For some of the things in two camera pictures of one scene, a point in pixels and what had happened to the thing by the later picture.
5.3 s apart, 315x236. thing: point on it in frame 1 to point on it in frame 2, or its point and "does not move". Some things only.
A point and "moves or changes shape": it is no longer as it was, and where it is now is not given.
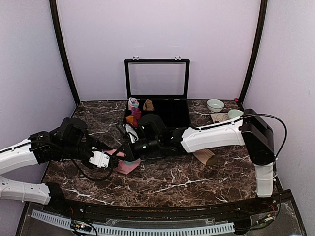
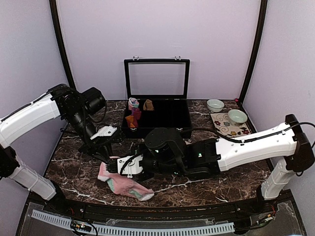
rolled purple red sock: x=137 y=113 does not move
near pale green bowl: x=234 y=113 does not move
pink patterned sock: x=124 y=167 moves or changes shape
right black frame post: x=264 y=5 does not move
